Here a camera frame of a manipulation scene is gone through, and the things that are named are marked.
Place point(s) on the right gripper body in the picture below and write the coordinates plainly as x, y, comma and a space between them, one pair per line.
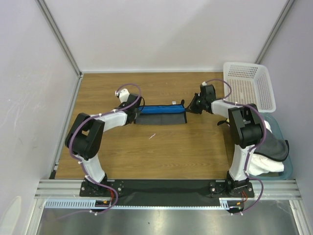
194, 104

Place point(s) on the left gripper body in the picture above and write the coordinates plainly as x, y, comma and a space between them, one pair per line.
122, 105

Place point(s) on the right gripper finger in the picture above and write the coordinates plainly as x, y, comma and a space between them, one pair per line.
192, 105
194, 111

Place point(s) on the blue and grey towel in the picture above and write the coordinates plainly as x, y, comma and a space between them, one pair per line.
174, 114

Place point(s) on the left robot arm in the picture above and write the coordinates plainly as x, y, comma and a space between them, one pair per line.
85, 136

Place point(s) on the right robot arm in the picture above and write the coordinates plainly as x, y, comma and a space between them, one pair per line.
247, 130

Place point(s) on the white perforated plastic basket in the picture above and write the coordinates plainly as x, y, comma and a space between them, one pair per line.
249, 83

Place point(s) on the white towel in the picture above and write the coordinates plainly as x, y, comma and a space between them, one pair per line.
260, 165

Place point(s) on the dark grey towel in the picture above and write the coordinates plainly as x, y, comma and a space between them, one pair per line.
272, 148

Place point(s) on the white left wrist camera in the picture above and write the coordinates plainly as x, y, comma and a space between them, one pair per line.
122, 93

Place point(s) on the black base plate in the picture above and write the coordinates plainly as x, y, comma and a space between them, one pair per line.
166, 193

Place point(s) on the grey slotted cable duct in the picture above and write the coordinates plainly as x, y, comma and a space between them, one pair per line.
102, 204

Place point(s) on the right aluminium corner post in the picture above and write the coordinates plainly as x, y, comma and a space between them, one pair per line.
287, 8

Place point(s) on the aluminium corner post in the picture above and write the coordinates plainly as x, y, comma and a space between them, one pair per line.
287, 8
58, 35

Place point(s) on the aluminium frame rail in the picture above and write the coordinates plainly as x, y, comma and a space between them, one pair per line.
70, 188

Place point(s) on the left aluminium corner post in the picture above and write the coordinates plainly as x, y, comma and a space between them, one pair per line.
58, 35

